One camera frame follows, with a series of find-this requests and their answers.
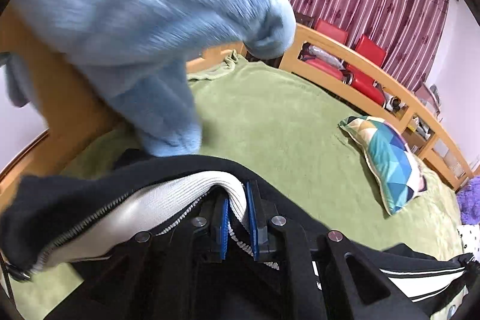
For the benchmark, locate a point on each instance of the white pillow with black dots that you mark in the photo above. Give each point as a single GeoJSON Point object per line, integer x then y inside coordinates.
{"type": "Point", "coordinates": [470, 238]}

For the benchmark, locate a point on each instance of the purple plush toy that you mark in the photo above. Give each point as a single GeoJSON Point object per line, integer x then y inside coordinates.
{"type": "Point", "coordinates": [468, 199]}

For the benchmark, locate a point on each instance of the wooden bed frame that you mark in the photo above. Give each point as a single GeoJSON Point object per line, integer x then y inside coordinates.
{"type": "Point", "coordinates": [75, 115]}

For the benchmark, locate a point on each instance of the green bed blanket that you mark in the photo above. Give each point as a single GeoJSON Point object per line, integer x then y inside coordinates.
{"type": "Point", "coordinates": [286, 130]}

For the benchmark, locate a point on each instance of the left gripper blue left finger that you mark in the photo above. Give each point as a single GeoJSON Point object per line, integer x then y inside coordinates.
{"type": "Point", "coordinates": [220, 220]}

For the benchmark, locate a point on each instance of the colourful geometric pillow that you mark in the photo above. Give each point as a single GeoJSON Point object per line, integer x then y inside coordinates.
{"type": "Point", "coordinates": [389, 158]}

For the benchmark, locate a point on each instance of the light blue plush blanket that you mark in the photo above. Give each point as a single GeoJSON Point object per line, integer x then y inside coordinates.
{"type": "Point", "coordinates": [134, 53]}

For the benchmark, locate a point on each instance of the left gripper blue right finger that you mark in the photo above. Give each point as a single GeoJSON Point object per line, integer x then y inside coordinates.
{"type": "Point", "coordinates": [263, 244]}

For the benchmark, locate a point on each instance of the black pants with white stripe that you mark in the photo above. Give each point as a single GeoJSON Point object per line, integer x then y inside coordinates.
{"type": "Point", "coordinates": [141, 236]}

